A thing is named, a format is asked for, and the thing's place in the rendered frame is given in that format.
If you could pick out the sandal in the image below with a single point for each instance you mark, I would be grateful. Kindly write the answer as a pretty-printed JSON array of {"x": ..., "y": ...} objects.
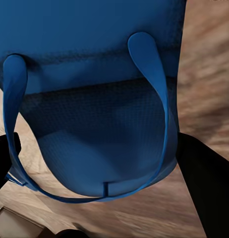
[
  {"x": 14, "y": 176},
  {"x": 96, "y": 80}
]

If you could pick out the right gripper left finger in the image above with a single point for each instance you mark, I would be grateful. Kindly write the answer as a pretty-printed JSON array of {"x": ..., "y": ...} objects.
[{"x": 5, "y": 161}]

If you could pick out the bench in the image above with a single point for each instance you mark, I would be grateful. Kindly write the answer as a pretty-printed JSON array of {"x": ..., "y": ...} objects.
[{"x": 15, "y": 225}]

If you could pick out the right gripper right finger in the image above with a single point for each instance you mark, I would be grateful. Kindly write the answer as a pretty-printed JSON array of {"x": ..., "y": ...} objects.
[{"x": 206, "y": 174}]

